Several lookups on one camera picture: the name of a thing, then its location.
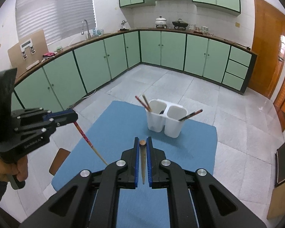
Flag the brown wooden chopstick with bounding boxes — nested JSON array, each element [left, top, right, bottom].
[[142, 94, 153, 112]]

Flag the red-ended wooden chopstick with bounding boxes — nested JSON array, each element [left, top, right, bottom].
[[135, 96, 151, 112], [74, 121, 109, 166], [179, 109, 203, 121]]

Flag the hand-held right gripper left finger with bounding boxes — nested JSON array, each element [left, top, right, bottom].
[[19, 137, 141, 228]]

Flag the white two-compartment utensil holder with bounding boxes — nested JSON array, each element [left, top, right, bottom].
[[146, 99, 188, 139]]

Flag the white cooking pot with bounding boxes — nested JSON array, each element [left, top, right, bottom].
[[155, 16, 167, 28]]

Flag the glassware on counter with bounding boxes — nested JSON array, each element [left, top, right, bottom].
[[189, 23, 209, 34]]

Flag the brown wooden stool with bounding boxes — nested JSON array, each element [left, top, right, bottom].
[[49, 148, 71, 175]]

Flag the white floor cable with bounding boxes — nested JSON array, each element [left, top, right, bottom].
[[68, 89, 97, 111]]

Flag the window blinds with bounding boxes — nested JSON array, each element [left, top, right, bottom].
[[15, 0, 97, 45]]

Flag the person's left hand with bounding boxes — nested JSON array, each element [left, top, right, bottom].
[[0, 155, 29, 183]]

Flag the blue table mat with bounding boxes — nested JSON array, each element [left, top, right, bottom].
[[51, 100, 218, 228]]

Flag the black wok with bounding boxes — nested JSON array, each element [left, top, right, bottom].
[[172, 18, 189, 29]]

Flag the white device on board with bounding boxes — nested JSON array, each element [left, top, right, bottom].
[[19, 39, 36, 61]]

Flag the green lower kitchen cabinets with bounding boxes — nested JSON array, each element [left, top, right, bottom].
[[11, 28, 257, 114]]

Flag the cardboard sheet on counter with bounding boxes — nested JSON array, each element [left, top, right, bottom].
[[8, 30, 48, 78]]

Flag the closed wooden door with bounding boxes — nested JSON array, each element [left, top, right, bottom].
[[248, 0, 285, 99]]

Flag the brown wooden utensil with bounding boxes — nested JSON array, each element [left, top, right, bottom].
[[139, 140, 148, 185]]

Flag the cardboard box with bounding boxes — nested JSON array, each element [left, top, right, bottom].
[[267, 180, 285, 220]]

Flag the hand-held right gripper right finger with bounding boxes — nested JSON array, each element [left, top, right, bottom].
[[146, 136, 268, 228]]

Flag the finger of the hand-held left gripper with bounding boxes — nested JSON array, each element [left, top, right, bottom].
[[11, 108, 76, 124], [13, 111, 78, 139]]

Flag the metal faucet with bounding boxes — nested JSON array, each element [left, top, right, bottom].
[[81, 19, 91, 40]]

